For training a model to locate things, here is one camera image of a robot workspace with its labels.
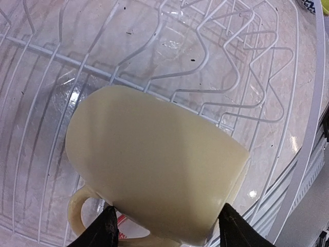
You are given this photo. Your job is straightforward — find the white wire dish rack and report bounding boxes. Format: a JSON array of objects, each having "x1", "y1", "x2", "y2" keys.
[{"x1": 1, "y1": 1, "x2": 328, "y2": 246}]

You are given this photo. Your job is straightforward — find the aluminium front rail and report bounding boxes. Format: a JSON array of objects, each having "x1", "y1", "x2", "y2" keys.
[{"x1": 272, "y1": 110, "x2": 329, "y2": 247}]

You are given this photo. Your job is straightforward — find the green bowl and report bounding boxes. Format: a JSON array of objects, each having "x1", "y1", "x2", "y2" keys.
[{"x1": 321, "y1": 0, "x2": 329, "y2": 16}]

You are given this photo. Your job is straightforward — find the blue white patterned bowl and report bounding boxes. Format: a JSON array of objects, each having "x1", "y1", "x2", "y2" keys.
[{"x1": 297, "y1": 0, "x2": 316, "y2": 14}]

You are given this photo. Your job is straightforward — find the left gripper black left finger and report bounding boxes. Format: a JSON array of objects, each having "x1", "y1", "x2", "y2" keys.
[{"x1": 68, "y1": 206, "x2": 119, "y2": 247}]

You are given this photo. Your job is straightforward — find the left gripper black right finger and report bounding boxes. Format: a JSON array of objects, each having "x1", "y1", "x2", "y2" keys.
[{"x1": 218, "y1": 203, "x2": 275, "y2": 247}]

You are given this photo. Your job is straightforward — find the white bowl red rim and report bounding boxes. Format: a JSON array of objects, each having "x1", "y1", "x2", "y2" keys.
[{"x1": 116, "y1": 211, "x2": 150, "y2": 240}]

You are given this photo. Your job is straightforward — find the yellow mug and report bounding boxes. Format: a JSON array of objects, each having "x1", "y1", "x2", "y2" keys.
[{"x1": 65, "y1": 85, "x2": 250, "y2": 246}]

